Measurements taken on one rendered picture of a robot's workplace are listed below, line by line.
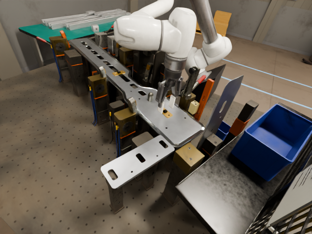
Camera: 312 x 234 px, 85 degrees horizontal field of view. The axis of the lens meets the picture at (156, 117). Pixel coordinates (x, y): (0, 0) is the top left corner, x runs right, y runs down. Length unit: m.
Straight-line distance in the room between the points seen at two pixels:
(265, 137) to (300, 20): 6.34
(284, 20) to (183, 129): 6.50
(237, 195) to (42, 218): 0.79
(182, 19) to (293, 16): 6.54
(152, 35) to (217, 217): 0.61
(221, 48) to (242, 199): 1.10
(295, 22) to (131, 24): 6.68
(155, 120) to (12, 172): 0.77
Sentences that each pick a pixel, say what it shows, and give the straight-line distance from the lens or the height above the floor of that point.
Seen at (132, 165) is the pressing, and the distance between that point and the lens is 0.66.
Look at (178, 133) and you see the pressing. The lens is 0.79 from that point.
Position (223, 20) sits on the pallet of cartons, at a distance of 6.76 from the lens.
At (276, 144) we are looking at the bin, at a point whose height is 1.03.
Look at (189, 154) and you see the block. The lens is 0.65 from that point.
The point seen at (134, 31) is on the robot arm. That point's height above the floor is 1.39.
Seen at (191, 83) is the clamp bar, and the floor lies 1.14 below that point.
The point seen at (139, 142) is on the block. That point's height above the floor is 0.98.
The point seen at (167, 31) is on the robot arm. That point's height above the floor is 1.40.
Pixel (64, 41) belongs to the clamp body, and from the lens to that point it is 1.59.
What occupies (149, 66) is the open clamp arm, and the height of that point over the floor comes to 1.09.
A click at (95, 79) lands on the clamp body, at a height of 1.05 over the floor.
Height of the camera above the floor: 1.56
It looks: 42 degrees down
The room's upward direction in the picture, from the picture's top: 9 degrees clockwise
